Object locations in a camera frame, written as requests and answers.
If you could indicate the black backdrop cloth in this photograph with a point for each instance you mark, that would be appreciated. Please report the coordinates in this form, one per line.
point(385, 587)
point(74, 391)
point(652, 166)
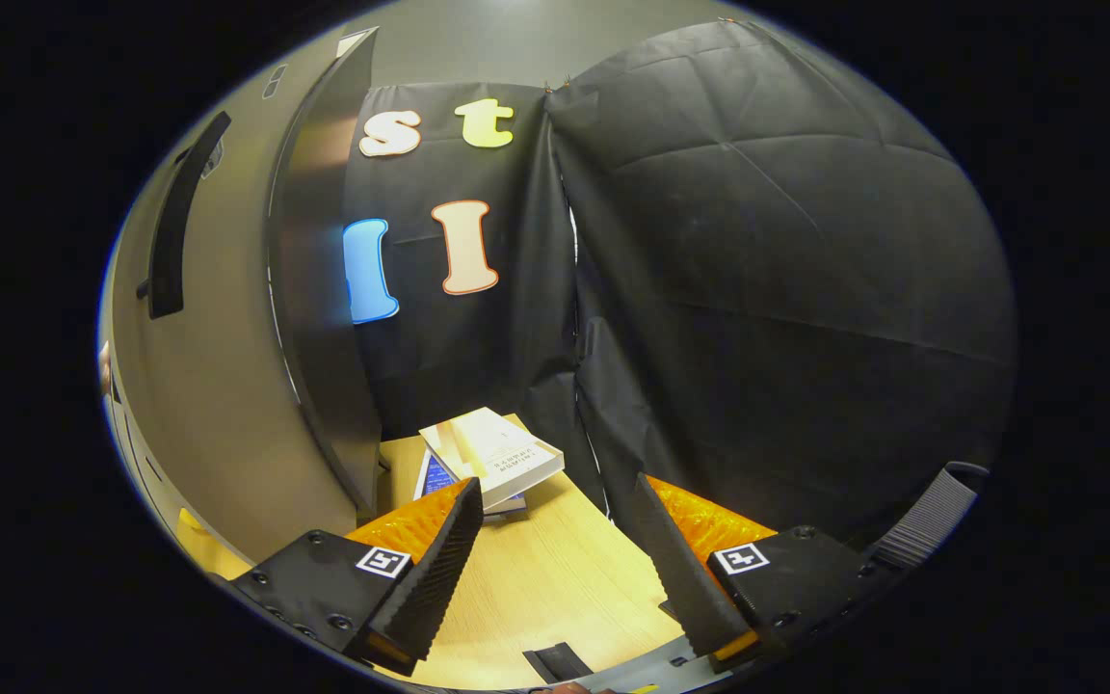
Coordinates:
point(786, 289)

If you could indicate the blue book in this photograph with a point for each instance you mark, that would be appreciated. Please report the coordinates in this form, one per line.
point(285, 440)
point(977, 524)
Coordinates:
point(434, 475)

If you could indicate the white book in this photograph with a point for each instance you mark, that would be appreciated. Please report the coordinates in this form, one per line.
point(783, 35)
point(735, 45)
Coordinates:
point(502, 455)

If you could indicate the grey shoe cabinet door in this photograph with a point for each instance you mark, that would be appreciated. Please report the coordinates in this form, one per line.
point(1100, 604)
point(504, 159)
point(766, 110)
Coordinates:
point(218, 386)

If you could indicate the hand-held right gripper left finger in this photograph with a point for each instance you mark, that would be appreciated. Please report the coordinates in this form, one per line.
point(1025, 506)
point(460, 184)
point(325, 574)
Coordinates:
point(425, 578)

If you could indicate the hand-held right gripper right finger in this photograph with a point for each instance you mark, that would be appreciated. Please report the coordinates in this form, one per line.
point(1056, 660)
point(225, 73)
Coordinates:
point(685, 578)

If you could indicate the grey shoe cabinet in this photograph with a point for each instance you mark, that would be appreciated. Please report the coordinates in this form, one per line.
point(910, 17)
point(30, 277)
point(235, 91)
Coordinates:
point(324, 318)

